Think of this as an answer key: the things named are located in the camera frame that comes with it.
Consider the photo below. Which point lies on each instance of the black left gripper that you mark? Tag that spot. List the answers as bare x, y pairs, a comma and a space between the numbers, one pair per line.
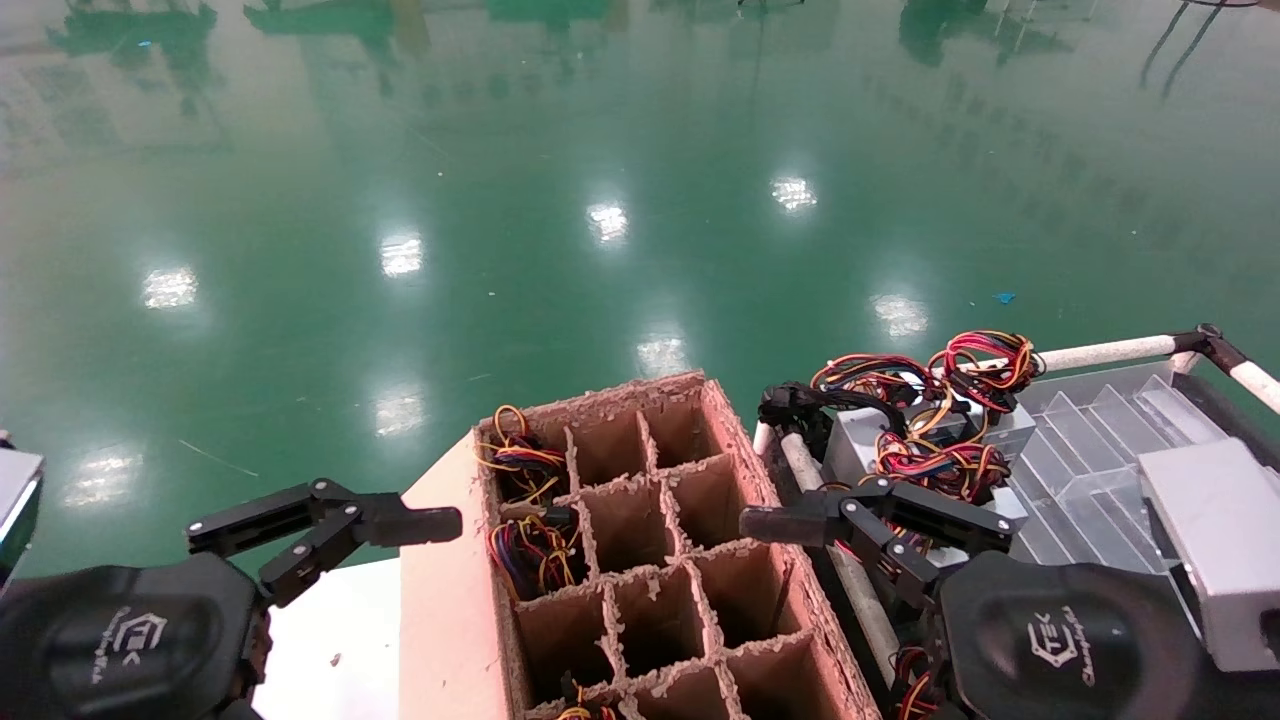
110, 640

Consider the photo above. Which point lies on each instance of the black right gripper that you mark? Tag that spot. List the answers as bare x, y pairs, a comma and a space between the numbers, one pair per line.
1060, 650

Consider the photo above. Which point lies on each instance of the power supply with black harness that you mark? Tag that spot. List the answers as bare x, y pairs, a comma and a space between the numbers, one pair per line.
860, 450

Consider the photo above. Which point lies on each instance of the clear acrylic divider tray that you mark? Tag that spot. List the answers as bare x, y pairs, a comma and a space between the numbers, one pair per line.
1090, 470

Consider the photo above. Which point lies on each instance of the brown cardboard divider box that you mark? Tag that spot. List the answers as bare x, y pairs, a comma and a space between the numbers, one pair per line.
620, 520

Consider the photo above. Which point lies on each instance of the white pipe cart frame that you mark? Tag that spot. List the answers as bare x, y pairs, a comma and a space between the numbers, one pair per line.
803, 462

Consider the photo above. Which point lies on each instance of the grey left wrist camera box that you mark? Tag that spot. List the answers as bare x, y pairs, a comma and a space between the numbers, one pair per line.
15, 500

